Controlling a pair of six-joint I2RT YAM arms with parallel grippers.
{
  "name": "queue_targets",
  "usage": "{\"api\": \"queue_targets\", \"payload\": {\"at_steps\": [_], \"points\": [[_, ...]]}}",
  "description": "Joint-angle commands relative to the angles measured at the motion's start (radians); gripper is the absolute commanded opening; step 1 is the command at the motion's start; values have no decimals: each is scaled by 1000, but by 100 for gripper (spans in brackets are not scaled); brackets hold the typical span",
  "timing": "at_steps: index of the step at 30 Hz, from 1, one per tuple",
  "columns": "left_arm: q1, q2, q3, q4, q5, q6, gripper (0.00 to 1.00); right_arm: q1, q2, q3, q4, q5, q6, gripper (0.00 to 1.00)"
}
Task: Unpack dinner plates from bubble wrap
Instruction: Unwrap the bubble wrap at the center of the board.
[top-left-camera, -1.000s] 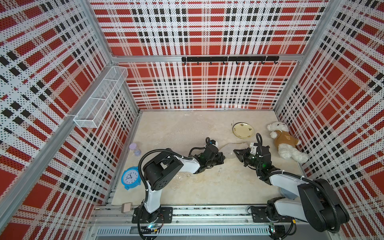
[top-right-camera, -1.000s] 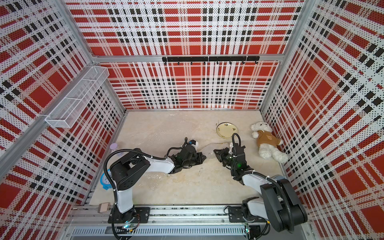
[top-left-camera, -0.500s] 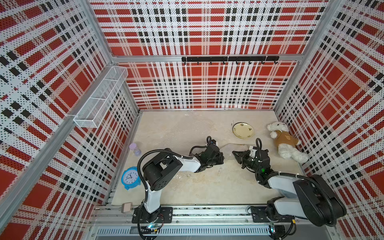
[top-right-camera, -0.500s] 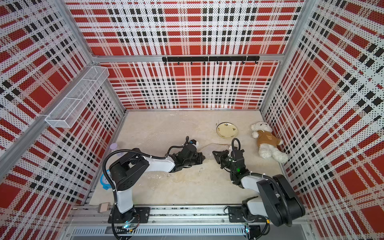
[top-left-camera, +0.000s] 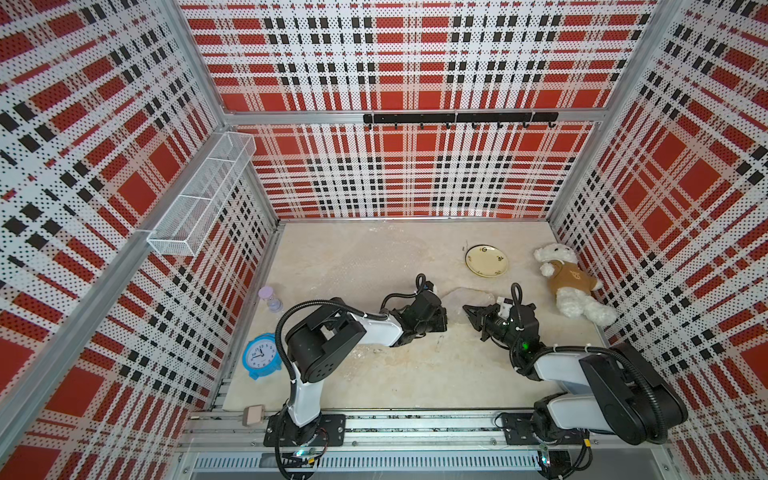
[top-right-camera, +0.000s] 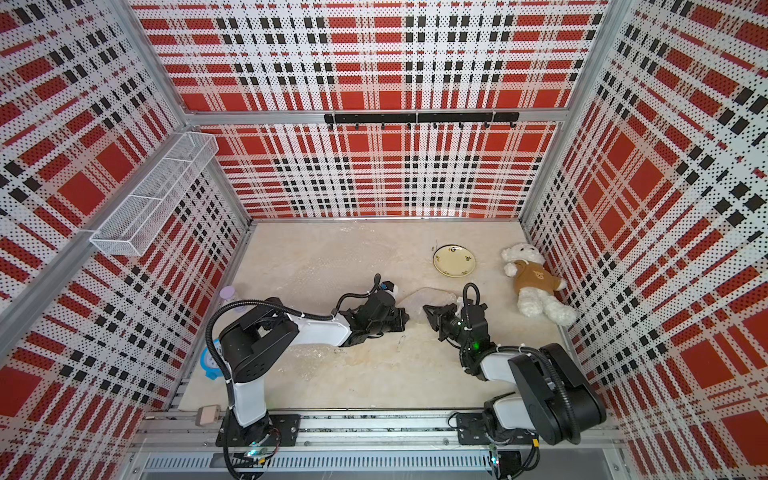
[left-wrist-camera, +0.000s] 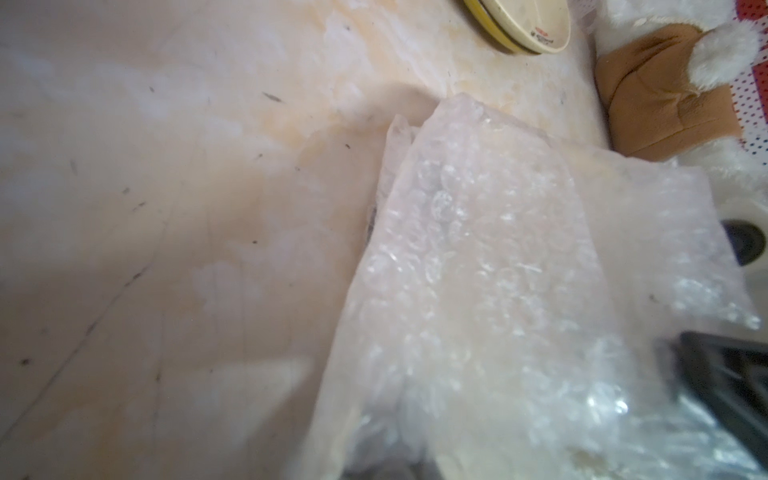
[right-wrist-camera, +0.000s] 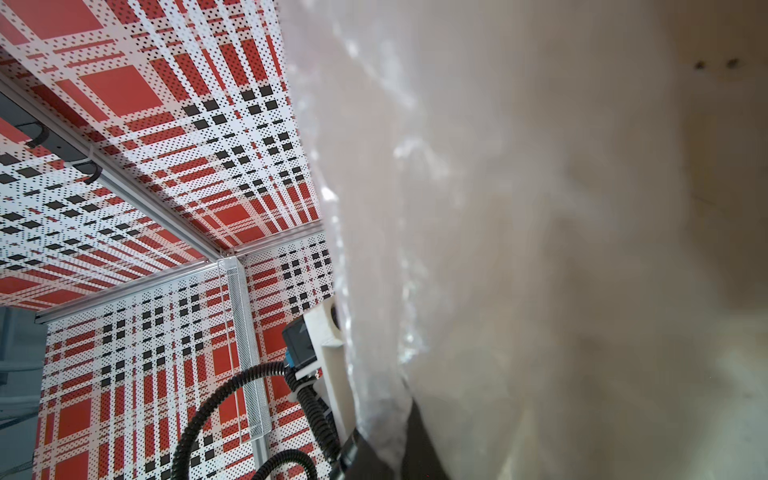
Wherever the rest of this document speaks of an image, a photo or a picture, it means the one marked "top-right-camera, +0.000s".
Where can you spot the black wall hook rail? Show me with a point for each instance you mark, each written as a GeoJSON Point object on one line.
{"type": "Point", "coordinates": [422, 118]}

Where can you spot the small beige box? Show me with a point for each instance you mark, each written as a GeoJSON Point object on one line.
{"type": "Point", "coordinates": [207, 415]}

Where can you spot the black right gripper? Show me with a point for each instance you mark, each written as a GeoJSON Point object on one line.
{"type": "Point", "coordinates": [441, 313]}

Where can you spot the cream dinner plate black characters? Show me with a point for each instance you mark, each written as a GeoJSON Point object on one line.
{"type": "Point", "coordinates": [454, 261]}

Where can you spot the white wire mesh shelf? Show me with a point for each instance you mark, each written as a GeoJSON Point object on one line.
{"type": "Point", "coordinates": [135, 223]}

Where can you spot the blue alarm clock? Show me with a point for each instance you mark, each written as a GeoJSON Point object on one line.
{"type": "Point", "coordinates": [208, 364]}

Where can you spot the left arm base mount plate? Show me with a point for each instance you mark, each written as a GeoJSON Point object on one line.
{"type": "Point", "coordinates": [272, 430]}

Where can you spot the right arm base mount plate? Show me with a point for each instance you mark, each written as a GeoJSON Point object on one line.
{"type": "Point", "coordinates": [474, 429]}

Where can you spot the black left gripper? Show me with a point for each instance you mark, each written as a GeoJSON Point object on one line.
{"type": "Point", "coordinates": [399, 313]}

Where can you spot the white teddy bear brown shirt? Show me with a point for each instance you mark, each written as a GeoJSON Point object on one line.
{"type": "Point", "coordinates": [534, 286]}

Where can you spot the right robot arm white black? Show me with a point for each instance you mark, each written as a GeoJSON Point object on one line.
{"type": "Point", "coordinates": [551, 399]}

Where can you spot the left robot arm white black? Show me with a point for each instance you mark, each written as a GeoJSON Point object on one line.
{"type": "Point", "coordinates": [246, 338]}

